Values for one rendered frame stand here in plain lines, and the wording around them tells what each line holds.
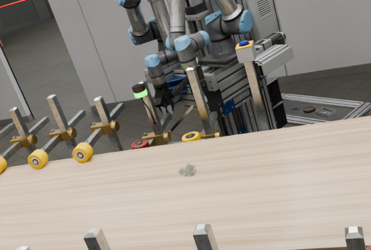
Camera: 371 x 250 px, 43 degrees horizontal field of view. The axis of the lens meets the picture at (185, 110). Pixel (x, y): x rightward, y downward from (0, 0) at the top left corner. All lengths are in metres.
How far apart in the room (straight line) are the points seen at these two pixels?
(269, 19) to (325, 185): 1.65
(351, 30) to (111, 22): 2.42
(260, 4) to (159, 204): 1.63
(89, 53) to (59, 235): 3.86
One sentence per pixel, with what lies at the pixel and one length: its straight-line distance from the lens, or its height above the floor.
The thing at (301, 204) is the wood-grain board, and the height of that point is 0.90.
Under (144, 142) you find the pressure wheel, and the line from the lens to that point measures 2.16.
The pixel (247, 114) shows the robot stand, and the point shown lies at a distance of 2.97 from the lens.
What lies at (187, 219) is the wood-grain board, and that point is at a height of 0.90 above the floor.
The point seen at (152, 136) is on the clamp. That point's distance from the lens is 2.29.
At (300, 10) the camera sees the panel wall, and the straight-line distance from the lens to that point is 4.57.
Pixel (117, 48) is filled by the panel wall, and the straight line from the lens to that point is 5.25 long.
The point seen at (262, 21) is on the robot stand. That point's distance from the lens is 2.95.
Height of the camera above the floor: 1.77
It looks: 21 degrees down
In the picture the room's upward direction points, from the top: 18 degrees counter-clockwise
